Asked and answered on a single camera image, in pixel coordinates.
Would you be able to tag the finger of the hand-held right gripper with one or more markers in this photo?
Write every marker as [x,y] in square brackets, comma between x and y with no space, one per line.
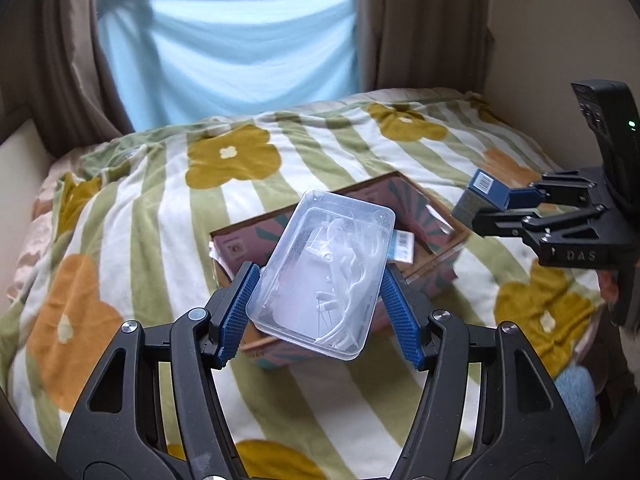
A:
[522,196]
[500,222]

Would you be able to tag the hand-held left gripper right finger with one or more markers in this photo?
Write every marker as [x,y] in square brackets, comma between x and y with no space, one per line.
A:
[400,315]

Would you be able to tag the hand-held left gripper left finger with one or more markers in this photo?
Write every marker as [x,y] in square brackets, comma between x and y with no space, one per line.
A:
[235,310]

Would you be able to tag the small blue box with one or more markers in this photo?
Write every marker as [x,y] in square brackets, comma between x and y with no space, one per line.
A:
[482,195]

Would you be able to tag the white blue tissue packet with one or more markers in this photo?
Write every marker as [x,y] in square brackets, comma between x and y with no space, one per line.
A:
[401,247]

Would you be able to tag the pink printed cardboard box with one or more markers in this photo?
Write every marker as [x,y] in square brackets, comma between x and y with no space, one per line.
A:
[440,260]

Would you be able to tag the clear plastic container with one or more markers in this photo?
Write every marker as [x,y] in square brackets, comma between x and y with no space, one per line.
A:
[325,280]

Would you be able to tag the striped floral blanket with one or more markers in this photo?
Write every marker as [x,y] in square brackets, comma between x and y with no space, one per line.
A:
[150,210]

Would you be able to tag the person's jeans leg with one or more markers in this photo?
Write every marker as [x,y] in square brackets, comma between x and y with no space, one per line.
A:
[575,400]

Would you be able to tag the brown curtain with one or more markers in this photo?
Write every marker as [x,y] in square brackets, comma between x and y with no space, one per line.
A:
[425,25]
[80,60]

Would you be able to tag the pink patterned bedsheet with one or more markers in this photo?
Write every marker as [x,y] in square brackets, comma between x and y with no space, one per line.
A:
[32,240]

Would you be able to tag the white cushion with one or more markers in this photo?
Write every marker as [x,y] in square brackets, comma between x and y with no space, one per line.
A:
[20,185]

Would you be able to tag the light blue cloth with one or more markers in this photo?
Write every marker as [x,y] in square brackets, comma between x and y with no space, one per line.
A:
[225,45]

